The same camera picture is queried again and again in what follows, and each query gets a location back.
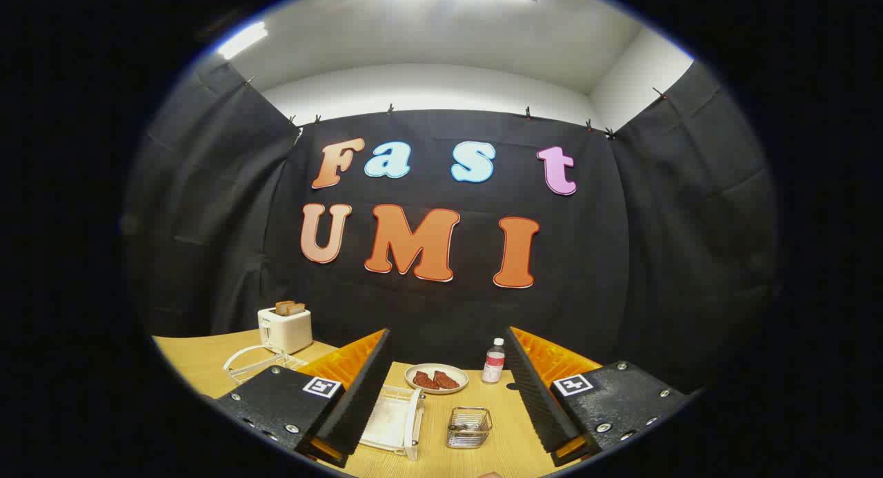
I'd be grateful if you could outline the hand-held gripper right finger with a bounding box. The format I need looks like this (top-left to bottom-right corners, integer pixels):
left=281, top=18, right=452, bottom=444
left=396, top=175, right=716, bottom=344
left=504, top=326, right=691, bottom=468

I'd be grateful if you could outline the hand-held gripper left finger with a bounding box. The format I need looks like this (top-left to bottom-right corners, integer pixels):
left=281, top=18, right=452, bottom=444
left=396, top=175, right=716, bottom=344
left=207, top=328, right=394, bottom=468

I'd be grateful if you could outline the white wire dish rack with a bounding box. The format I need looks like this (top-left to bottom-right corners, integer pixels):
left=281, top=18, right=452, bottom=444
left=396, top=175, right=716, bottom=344
left=223, top=345, right=425, bottom=461

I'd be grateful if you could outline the metal wire basket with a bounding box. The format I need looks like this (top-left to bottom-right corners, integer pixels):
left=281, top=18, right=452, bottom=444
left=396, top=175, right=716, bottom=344
left=446, top=407, right=493, bottom=450

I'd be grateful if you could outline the beige plate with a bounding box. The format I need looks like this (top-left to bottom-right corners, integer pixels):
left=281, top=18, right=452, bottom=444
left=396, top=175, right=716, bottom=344
left=404, top=364, right=470, bottom=395

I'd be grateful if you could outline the clear plastic water bottle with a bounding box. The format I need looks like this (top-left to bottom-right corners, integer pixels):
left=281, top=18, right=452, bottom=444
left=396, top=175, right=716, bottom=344
left=482, top=338, right=506, bottom=384

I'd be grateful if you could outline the white toaster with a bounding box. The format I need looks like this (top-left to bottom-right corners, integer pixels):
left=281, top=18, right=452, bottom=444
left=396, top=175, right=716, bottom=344
left=258, top=307, right=313, bottom=355

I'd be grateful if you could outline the black backdrop cloth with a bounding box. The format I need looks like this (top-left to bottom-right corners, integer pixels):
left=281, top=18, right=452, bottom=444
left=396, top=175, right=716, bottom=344
left=124, top=54, right=780, bottom=396

